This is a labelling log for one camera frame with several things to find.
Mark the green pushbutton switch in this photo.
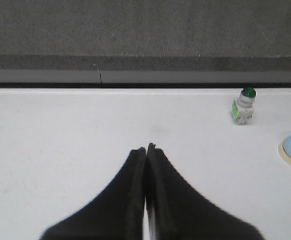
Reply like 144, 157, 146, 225
231, 87, 257, 125

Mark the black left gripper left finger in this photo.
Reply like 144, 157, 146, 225
41, 148, 147, 240

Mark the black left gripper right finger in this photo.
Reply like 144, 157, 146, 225
146, 143, 263, 240

